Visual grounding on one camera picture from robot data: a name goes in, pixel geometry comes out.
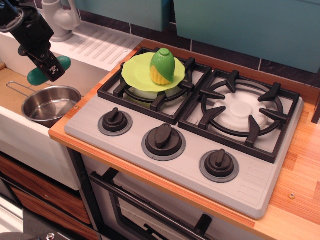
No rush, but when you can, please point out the light green plastic plate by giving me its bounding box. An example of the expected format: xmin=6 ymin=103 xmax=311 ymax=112
xmin=121 ymin=52 xmax=186 ymax=92

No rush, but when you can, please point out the black burner grate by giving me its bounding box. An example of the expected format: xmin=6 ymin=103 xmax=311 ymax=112
xmin=178 ymin=69 xmax=300 ymax=163
xmin=97 ymin=47 xmax=212 ymax=125

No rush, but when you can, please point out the dark green toy cucumber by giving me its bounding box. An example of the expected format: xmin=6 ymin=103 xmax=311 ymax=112
xmin=27 ymin=56 xmax=72 ymax=86

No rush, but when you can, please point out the toy oven door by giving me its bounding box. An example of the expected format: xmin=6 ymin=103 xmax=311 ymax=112
xmin=89 ymin=168 xmax=241 ymax=240

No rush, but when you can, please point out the black right stove knob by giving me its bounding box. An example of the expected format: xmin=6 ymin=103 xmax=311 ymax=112
xmin=199 ymin=149 xmax=240 ymax=184

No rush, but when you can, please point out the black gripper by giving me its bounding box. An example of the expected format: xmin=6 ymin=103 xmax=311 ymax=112
xmin=0 ymin=9 xmax=66 ymax=82

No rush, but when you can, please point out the black left burner grate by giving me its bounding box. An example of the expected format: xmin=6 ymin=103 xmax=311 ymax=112
xmin=97 ymin=47 xmax=212 ymax=125

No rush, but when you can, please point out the toy corncob green husk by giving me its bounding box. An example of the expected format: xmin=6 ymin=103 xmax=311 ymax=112
xmin=149 ymin=48 xmax=176 ymax=85

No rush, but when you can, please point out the stainless steel pot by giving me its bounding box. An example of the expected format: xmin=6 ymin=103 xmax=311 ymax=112
xmin=6 ymin=81 xmax=82 ymax=129

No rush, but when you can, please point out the grey toy stove top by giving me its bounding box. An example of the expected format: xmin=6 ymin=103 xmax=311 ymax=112
xmin=65 ymin=88 xmax=304 ymax=219

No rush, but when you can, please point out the black middle stove knob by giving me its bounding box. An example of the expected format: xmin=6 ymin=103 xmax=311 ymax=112
xmin=141 ymin=123 xmax=187 ymax=162

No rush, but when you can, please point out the grey toy faucet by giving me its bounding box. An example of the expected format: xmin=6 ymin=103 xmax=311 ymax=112
xmin=41 ymin=0 xmax=81 ymax=43

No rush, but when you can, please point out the black stove knob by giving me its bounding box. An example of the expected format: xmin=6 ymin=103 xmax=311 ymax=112
xmin=98 ymin=107 xmax=133 ymax=137
xmin=199 ymin=149 xmax=240 ymax=184
xmin=141 ymin=123 xmax=187 ymax=162

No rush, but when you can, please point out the wooden drawer front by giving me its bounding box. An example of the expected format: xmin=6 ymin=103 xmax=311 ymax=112
xmin=0 ymin=152 xmax=98 ymax=240

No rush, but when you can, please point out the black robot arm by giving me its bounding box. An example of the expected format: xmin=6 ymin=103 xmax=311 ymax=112
xmin=0 ymin=0 xmax=71 ymax=86

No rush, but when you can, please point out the black left stove knob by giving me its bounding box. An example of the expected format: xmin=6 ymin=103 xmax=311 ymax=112
xmin=98 ymin=107 xmax=133 ymax=137

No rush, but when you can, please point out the black right burner grate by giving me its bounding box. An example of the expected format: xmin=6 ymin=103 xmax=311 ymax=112
xmin=178 ymin=69 xmax=300 ymax=163

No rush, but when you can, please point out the white toy sink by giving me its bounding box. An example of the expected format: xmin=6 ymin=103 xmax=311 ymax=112
xmin=0 ymin=22 xmax=142 ymax=190

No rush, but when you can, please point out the teal cabinet left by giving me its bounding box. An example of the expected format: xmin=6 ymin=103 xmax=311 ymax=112
xmin=75 ymin=0 xmax=171 ymax=32

